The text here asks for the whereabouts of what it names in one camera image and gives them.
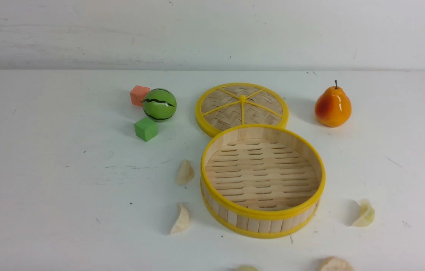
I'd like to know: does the white dumpling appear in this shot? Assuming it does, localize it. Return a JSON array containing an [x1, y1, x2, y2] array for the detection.
[[169, 202, 191, 235], [175, 159, 195, 186]]

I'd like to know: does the pale green dumpling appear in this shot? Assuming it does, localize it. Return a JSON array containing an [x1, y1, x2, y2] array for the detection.
[[235, 265, 259, 271], [351, 199, 375, 227]]

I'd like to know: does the tan dumpling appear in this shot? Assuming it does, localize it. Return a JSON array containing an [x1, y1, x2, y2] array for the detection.
[[318, 257, 355, 271]]

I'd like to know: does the woven bamboo steamer lid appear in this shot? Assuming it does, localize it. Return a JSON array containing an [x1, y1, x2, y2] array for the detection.
[[195, 82, 289, 137]]

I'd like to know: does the bamboo steamer tray yellow rim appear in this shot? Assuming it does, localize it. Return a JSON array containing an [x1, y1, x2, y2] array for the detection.
[[200, 125, 326, 239]]

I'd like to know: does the green striped watermelon ball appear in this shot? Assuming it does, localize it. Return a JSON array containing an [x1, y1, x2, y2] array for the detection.
[[142, 88, 178, 122]]

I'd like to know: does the green foam cube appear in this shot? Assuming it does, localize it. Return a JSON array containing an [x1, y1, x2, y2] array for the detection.
[[134, 117, 159, 142]]

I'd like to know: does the orange foam cube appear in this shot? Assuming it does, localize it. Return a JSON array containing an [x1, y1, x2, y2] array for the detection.
[[129, 85, 150, 107]]

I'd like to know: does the orange yellow toy pear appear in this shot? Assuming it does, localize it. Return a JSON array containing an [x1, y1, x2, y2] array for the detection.
[[314, 79, 352, 128]]

